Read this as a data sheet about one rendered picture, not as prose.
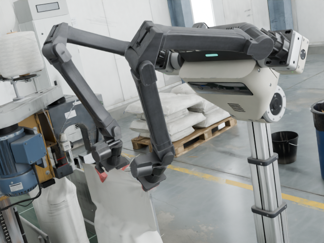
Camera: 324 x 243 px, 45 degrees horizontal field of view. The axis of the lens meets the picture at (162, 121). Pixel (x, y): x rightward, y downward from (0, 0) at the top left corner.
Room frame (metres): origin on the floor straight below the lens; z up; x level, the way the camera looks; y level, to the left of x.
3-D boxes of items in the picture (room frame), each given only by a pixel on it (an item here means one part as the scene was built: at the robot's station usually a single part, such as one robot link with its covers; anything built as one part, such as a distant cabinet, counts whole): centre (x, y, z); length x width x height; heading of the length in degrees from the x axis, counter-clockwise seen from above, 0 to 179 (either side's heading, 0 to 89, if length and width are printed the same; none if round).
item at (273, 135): (3.63, -1.15, 0.13); 0.30 x 0.30 x 0.26
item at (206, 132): (4.99, -0.28, 0.07); 1.20 x 0.82 x 0.14; 130
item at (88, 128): (1.92, 0.49, 1.21); 0.30 x 0.25 x 0.30; 38
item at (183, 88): (5.21, -0.52, 0.56); 0.67 x 0.43 x 0.15; 38
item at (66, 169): (1.75, 0.51, 1.04); 0.08 x 0.06 x 0.05; 128
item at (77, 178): (2.44, 0.56, 0.54); 1.05 x 0.02 x 0.41; 38
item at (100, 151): (1.49, 0.24, 1.20); 0.11 x 0.09 x 0.12; 130
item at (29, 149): (1.43, 0.52, 1.25); 0.10 x 0.08 x 0.12; 153
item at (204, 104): (5.03, -0.64, 0.44); 0.68 x 0.44 x 0.15; 128
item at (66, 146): (1.72, 0.45, 1.14); 0.05 x 0.04 x 0.16; 128
